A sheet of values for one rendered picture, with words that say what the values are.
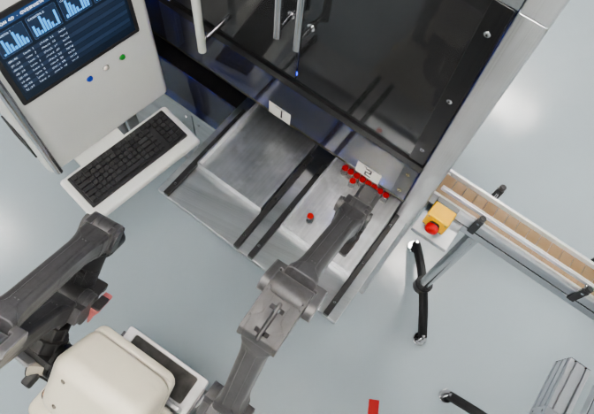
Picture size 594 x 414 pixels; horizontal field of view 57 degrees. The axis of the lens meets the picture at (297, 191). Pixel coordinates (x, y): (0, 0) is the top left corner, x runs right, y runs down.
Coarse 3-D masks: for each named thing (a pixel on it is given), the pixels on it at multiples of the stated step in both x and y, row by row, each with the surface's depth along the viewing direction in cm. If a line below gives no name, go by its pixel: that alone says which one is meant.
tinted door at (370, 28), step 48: (336, 0) 121; (384, 0) 112; (432, 0) 105; (480, 0) 98; (336, 48) 134; (384, 48) 123; (432, 48) 114; (336, 96) 149; (384, 96) 136; (432, 96) 125
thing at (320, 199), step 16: (336, 160) 184; (320, 176) 177; (336, 176) 182; (320, 192) 179; (336, 192) 179; (352, 192) 180; (304, 208) 176; (320, 208) 176; (384, 208) 178; (288, 224) 173; (304, 224) 174; (320, 224) 174; (368, 224) 175; (384, 224) 172; (304, 240) 168; (368, 240) 173; (336, 256) 170; (352, 256) 170
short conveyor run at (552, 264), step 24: (456, 192) 177; (480, 192) 174; (456, 216) 175; (480, 216) 174; (504, 216) 174; (480, 240) 177; (504, 240) 170; (528, 240) 171; (552, 240) 168; (528, 264) 170; (552, 264) 168; (576, 264) 169; (552, 288) 172; (576, 288) 165
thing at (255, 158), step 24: (240, 120) 186; (264, 120) 189; (216, 144) 180; (240, 144) 184; (264, 144) 185; (288, 144) 185; (312, 144) 186; (216, 168) 180; (240, 168) 180; (264, 168) 181; (288, 168) 182; (240, 192) 177; (264, 192) 177
